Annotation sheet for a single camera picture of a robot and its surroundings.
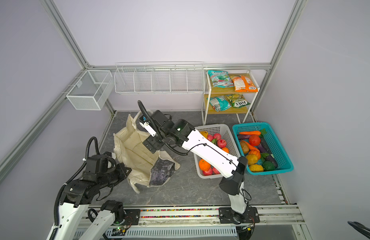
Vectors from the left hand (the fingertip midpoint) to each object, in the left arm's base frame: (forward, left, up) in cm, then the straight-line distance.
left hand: (131, 172), depth 71 cm
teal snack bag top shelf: (+48, -49, +17) cm, 71 cm away
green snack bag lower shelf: (+46, -64, 0) cm, 79 cm away
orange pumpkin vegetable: (+12, -68, -12) cm, 70 cm away
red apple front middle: (+3, -43, -13) cm, 45 cm away
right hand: (+11, -12, +11) cm, 20 cm away
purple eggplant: (+10, -77, -14) cm, 79 cm away
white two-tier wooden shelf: (+39, -53, +14) cm, 67 cm away
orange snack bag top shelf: (+41, -62, +18) cm, 76 cm away
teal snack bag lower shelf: (+43, -51, +1) cm, 67 cm away
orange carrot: (+28, -73, -14) cm, 80 cm away
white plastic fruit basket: (+27, -53, -12) cm, 61 cm away
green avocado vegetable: (+3, -73, -12) cm, 74 cm away
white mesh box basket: (+54, +34, +8) cm, 64 cm away
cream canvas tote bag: (+7, -4, -14) cm, 16 cm away
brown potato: (+17, -64, -13) cm, 68 cm away
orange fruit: (+4, -36, -8) cm, 37 cm away
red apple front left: (+2, -38, -13) cm, 41 cm away
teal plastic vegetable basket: (+3, -82, -11) cm, 83 cm away
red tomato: (+21, -70, -11) cm, 74 cm away
